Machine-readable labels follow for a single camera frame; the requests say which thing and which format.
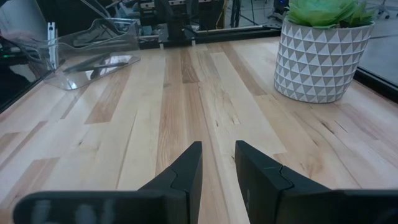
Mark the grey upright monitor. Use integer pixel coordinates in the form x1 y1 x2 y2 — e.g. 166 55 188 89
0 0 49 40

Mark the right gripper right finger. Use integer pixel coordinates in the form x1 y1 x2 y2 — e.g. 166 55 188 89
234 139 398 224

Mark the clear plastic tray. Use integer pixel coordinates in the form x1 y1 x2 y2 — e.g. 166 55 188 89
6 17 141 91

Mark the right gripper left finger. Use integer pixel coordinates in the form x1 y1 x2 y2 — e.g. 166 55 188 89
12 141 203 224

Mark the dark slim pen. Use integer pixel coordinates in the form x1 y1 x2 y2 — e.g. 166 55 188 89
63 53 110 74

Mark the succulent in triangle-pattern pot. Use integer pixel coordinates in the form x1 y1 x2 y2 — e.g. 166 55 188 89
273 0 376 104

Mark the aluminium frame post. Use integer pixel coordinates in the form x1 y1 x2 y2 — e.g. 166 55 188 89
47 21 59 71

